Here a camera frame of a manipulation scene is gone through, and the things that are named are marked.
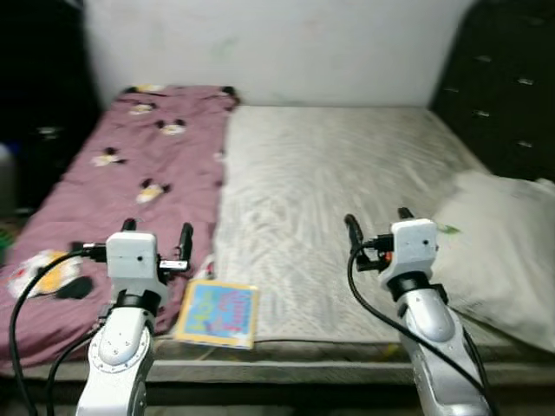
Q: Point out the colourful children's book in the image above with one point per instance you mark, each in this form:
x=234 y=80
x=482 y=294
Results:
x=217 y=312

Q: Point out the pink Mickey print blanket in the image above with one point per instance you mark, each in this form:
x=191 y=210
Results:
x=130 y=173

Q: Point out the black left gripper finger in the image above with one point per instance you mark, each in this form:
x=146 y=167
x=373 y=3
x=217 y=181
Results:
x=185 y=238
x=128 y=224

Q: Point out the black cabinet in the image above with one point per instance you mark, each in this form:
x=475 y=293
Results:
x=43 y=87

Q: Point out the quilted grey mattress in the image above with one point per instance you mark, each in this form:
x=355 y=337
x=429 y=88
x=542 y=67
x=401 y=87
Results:
x=329 y=191

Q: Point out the white pillow with tree print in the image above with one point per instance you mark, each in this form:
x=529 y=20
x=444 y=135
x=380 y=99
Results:
x=503 y=251

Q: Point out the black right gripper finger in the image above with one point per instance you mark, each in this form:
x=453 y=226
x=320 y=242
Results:
x=354 y=230
x=405 y=213

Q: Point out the silver right arm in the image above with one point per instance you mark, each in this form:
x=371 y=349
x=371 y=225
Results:
x=429 y=321

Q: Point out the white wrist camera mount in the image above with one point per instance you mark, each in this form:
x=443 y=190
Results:
x=130 y=256
x=412 y=243

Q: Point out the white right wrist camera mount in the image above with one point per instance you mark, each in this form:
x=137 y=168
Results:
x=412 y=243

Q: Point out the black tufted headboard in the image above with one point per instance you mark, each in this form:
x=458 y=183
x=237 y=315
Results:
x=503 y=87

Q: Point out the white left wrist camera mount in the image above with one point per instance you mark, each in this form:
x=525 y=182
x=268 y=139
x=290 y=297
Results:
x=130 y=256

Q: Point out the silver left arm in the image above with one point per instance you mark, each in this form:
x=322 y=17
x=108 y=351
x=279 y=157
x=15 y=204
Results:
x=117 y=355

